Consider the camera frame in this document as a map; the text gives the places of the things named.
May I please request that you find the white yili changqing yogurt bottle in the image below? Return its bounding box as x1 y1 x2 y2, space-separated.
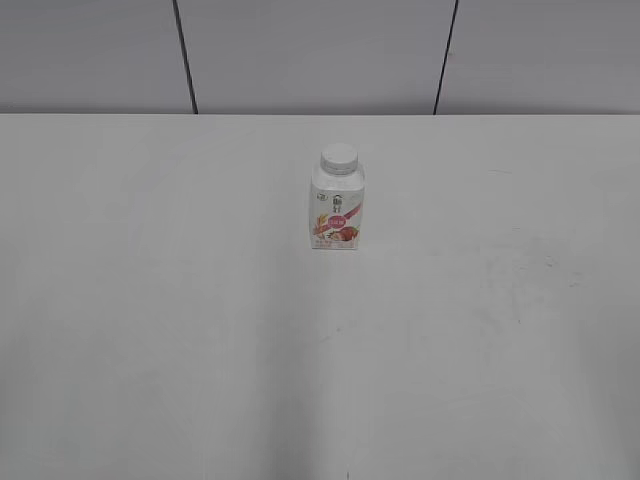
309 163 365 250

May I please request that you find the white round bottle cap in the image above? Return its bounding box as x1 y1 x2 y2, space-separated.
320 143 359 176

